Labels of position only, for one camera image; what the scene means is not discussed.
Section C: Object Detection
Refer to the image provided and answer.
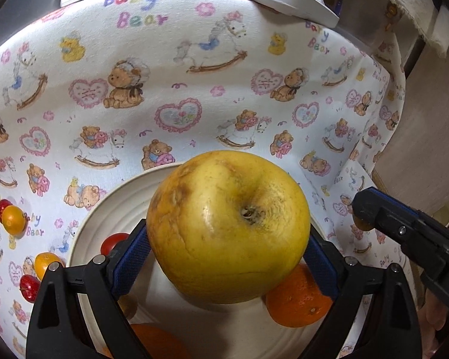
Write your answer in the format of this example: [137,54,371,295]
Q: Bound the large yellow apple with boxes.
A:
[147,151,310,304]

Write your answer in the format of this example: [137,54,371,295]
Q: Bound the person's right hand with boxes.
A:
[418,289,449,358]

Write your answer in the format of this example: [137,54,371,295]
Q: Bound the dark red cherry tomato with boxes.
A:
[19,275,40,303]

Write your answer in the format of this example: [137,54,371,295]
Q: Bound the brown kiwi-like small fruit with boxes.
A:
[118,293,138,320]

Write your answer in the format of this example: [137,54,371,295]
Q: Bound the large orange mandarin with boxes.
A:
[264,263,333,328]

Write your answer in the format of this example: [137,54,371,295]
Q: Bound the orange cherry tomato behind apple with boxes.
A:
[1,205,27,236]

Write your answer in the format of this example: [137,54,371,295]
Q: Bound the red cherry tomato behind apple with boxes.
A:
[0,199,12,222]

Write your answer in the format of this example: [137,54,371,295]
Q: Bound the cream ceramic plate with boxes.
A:
[68,164,321,358]

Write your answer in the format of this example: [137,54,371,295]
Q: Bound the baby bear print cloth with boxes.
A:
[0,0,408,358]

